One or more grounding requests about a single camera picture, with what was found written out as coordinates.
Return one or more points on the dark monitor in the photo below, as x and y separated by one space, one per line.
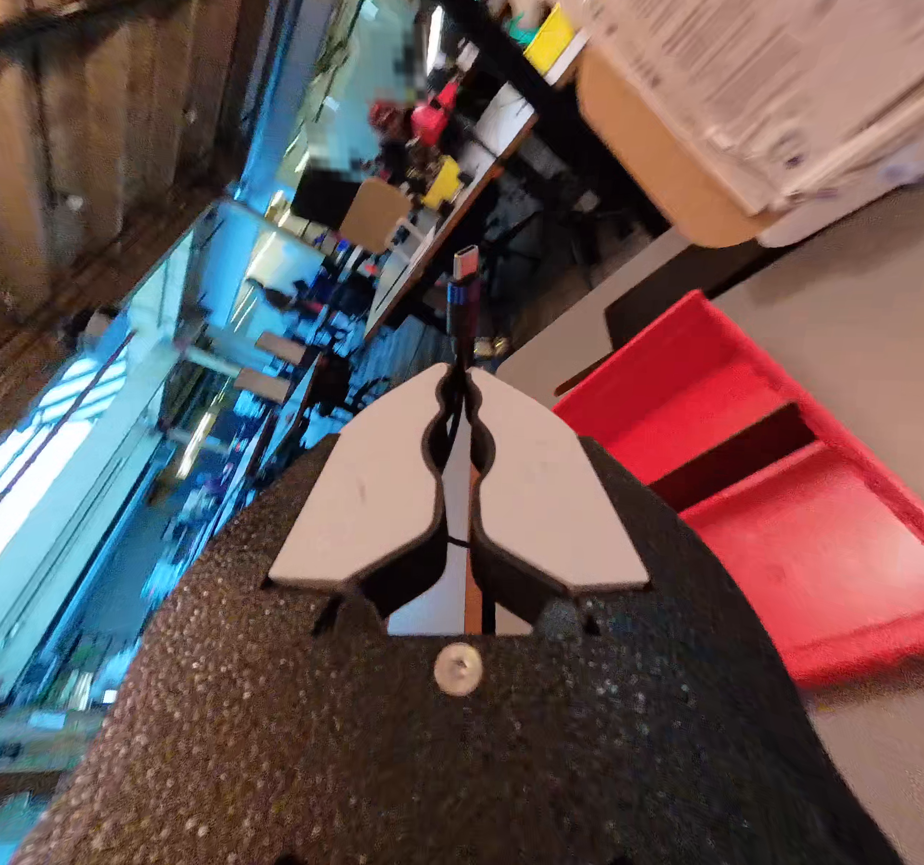
325 197

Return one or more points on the white stand frame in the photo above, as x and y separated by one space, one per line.
837 219

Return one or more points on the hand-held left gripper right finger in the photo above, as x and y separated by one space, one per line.
556 511

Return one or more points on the yellow plastic bin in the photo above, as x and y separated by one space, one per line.
550 39
442 183

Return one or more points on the red plastic bin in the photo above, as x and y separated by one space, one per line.
830 576

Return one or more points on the cardboard box with papers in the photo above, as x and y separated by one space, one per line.
758 71

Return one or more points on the long white background table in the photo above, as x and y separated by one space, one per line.
498 129

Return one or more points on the wooden document stand board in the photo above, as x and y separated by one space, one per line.
650 150

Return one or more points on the wooden back chair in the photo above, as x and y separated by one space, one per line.
281 347
375 212
263 384

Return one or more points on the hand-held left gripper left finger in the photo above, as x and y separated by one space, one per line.
361 497

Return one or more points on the red background object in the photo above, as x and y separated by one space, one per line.
433 114

